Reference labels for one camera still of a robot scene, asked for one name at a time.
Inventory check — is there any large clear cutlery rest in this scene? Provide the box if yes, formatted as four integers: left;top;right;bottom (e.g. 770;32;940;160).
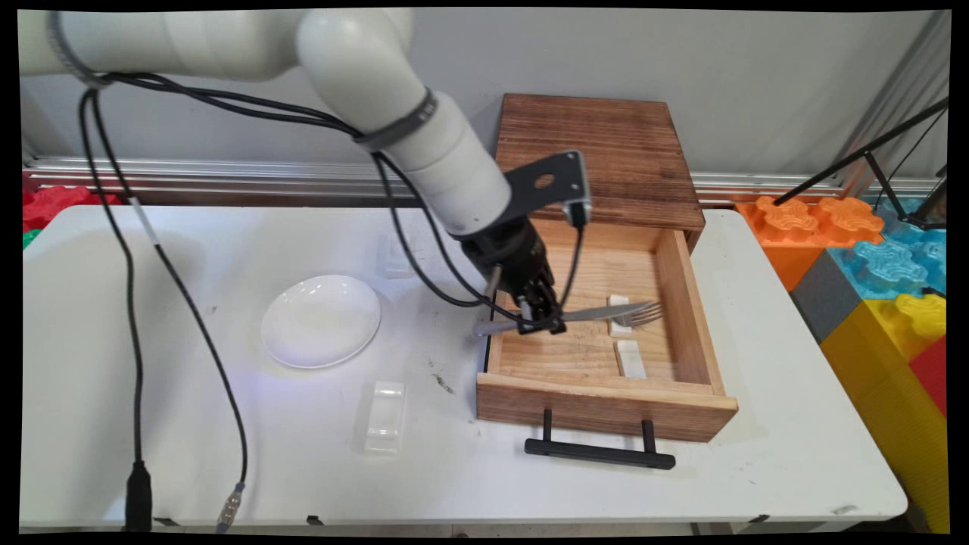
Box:
363;380;408;456

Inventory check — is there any orange foam block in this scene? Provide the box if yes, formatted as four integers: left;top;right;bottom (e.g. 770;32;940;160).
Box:
735;195;886;293

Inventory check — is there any light wooden drawer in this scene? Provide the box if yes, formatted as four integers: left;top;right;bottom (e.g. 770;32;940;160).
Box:
475;218;740;444

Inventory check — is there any silver metal fork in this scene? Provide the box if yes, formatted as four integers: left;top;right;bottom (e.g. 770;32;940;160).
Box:
566;302;666;329

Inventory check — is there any red smooth foam block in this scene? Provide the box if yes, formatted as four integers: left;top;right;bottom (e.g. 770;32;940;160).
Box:
908;336;949;419

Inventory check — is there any small clear cutlery rest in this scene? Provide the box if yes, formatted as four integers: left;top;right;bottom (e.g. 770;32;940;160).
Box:
378;232;416;280

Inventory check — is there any black arm cable strap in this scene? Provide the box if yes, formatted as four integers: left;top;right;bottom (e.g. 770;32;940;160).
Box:
354;89;441;149
46;9;115;91

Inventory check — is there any silver metal knife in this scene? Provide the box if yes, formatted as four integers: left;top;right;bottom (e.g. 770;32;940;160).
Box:
473;301;656;338

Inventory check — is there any grey foam block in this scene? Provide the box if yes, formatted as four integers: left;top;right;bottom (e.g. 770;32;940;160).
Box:
789;249;865;346

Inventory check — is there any thin black labelled cable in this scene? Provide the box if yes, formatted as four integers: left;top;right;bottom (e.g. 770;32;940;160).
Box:
89;72;585;535

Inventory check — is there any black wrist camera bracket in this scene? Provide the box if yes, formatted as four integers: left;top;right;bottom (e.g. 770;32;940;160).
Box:
499;149;592;229

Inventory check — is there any dark wooden drawer cabinet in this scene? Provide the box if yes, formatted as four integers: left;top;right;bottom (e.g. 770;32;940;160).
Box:
487;93;707;267

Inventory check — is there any white round plate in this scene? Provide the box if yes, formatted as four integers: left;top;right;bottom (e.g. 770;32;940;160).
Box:
260;274;382;370

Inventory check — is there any red studded foam block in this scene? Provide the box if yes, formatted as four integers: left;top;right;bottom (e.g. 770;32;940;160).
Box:
22;185;123;232

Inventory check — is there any thick black cable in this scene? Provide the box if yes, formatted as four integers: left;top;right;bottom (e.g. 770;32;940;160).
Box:
79;72;502;534

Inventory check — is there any aluminium wall rail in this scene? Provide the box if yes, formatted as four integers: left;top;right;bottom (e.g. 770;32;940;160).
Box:
23;157;944;208

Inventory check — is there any blue foam block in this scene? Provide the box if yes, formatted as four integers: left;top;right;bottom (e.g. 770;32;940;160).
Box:
826;198;949;301

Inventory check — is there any grey curtain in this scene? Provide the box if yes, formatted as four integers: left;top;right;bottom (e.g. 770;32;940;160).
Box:
836;11;952;199

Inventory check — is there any white cutlery rest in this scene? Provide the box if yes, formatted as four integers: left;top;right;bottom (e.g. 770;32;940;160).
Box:
607;294;634;339
614;339;649;380

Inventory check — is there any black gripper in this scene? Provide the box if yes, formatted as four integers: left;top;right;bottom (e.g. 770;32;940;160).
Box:
461;217;568;336

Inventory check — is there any black drawer handle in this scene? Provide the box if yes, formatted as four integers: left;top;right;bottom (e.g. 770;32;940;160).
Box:
524;409;677;472

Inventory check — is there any black tripod stand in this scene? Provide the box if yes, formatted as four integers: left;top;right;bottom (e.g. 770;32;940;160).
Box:
771;98;950;232

